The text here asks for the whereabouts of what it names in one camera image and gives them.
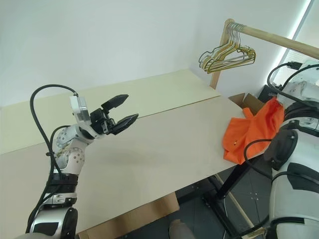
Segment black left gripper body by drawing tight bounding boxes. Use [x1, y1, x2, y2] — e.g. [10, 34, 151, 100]
[89, 107, 117, 136]

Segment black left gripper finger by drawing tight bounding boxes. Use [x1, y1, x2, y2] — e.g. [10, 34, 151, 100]
[100, 94, 130, 111]
[110, 114, 140, 135]

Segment orange shorts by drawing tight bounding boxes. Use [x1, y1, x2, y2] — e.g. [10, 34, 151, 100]
[222, 97, 285, 165]

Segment black metal table leg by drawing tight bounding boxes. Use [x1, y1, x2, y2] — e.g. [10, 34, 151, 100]
[204, 159, 265, 239]

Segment brown cardboard box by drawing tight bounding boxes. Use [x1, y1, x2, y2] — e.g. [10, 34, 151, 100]
[228, 92, 266, 118]

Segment light wooden base bar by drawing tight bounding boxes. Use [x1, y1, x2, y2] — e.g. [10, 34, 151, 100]
[214, 173, 265, 231]

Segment black box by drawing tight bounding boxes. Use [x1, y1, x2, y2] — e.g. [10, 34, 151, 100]
[258, 84, 278, 103]

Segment light wooden clothes rack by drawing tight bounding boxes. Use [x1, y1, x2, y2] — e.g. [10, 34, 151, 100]
[210, 18, 319, 89]

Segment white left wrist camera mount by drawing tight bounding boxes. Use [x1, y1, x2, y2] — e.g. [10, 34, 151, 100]
[69, 96, 100, 139]

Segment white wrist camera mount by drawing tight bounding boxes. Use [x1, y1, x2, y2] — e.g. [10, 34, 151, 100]
[298, 62, 319, 83]
[69, 96, 100, 139]

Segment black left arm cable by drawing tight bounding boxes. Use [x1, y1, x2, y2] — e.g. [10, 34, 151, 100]
[24, 84, 79, 236]

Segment dark green wire hanger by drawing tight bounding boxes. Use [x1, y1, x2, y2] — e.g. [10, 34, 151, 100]
[198, 23, 252, 69]

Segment gold wire hanger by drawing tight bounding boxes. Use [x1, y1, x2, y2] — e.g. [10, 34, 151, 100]
[200, 23, 256, 72]
[203, 23, 257, 74]

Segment silver wire hanger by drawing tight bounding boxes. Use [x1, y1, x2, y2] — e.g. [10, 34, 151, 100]
[204, 23, 254, 69]

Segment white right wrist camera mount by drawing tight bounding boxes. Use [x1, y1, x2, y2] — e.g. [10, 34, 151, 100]
[298, 62, 319, 83]

